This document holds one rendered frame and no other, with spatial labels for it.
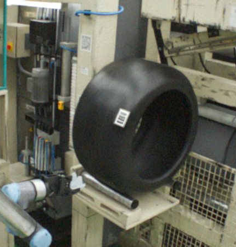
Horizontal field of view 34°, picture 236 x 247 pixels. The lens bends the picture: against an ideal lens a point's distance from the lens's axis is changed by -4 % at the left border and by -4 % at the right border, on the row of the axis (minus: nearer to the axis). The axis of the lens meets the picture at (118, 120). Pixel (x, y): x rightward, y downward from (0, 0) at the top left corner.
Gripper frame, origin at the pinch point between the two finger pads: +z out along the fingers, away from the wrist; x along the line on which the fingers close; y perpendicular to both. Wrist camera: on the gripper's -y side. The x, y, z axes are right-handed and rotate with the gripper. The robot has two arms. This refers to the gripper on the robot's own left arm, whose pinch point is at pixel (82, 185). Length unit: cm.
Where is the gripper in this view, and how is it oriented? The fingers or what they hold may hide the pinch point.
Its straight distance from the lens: 158.4
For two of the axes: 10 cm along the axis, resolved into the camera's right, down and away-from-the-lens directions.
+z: 7.0, -0.6, 7.1
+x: -6.9, -2.8, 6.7
